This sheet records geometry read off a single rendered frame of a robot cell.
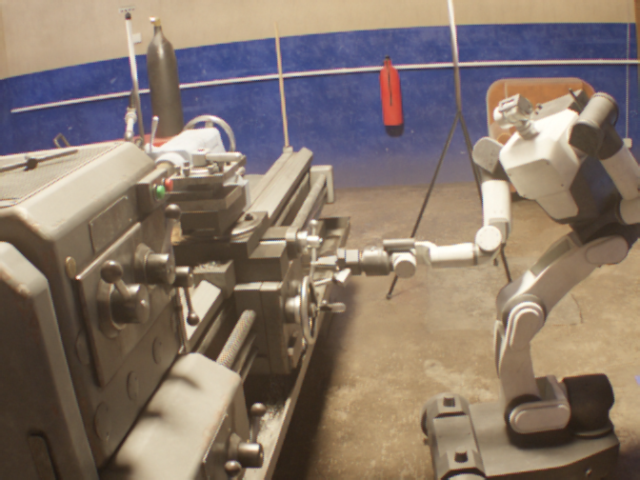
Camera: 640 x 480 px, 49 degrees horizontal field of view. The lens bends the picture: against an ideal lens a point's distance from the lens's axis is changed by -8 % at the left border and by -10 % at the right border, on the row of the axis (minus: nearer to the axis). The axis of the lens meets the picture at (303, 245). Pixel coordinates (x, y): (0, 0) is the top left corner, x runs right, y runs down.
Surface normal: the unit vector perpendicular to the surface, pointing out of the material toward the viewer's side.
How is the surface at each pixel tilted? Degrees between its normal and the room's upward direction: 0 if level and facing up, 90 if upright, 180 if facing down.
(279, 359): 90
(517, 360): 114
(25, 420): 90
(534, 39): 90
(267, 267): 90
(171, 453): 32
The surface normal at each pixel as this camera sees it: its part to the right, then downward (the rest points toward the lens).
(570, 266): -0.29, 0.61
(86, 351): 0.98, -0.05
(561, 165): -0.19, 0.31
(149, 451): 0.43, -0.83
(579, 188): -0.06, 0.48
